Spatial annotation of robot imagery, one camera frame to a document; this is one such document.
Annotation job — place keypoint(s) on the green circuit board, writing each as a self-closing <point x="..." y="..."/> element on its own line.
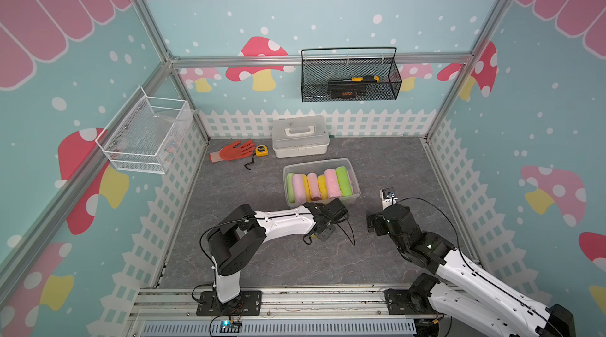
<point x="230" y="327"/>

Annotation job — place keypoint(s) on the pink trash bag roll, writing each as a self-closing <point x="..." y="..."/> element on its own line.
<point x="299" y="188"/>
<point x="314" y="187"/>
<point x="332" y="184"/>

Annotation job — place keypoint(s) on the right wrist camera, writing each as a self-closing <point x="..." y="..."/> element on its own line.
<point x="388" y="197"/>

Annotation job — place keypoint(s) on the clear plastic storage box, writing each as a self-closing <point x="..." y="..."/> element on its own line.
<point x="319" y="167"/>

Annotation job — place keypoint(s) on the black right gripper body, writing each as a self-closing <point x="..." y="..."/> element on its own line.
<point x="380" y="226"/>

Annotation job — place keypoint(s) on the pale green trash bag roll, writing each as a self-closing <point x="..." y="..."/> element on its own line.
<point x="290" y="188"/>

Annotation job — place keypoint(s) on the yellow trash bag roll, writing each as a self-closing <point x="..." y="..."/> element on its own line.
<point x="322" y="184"/>
<point x="307" y="188"/>

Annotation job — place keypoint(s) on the yellow tape measure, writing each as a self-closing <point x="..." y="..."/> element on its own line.
<point x="261" y="151"/>

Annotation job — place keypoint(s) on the white wire mesh basket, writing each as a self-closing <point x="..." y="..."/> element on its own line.
<point x="147" y="133"/>

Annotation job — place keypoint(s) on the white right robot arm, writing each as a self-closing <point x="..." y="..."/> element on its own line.
<point x="454" y="266"/>

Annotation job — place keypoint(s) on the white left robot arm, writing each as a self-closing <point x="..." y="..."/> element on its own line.
<point x="233" y="242"/>

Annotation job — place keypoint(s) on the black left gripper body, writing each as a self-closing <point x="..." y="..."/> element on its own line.
<point x="325" y="234"/>

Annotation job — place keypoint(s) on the white plastic tool case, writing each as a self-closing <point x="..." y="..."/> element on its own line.
<point x="300" y="136"/>

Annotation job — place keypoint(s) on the black wire mesh basket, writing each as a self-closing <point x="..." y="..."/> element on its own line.
<point x="318" y="65"/>

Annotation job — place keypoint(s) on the light green trash bag roll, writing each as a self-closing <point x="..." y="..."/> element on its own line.
<point x="344" y="182"/>

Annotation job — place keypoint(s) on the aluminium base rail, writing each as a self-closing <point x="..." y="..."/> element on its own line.
<point x="273" y="304"/>

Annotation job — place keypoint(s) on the red work glove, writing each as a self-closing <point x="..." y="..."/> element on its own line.
<point x="234" y="151"/>

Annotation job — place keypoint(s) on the black tool with orange label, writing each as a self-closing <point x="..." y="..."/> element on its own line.
<point x="346" y="90"/>

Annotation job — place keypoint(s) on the yellow black screwdriver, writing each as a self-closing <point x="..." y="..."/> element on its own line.
<point x="363" y="79"/>

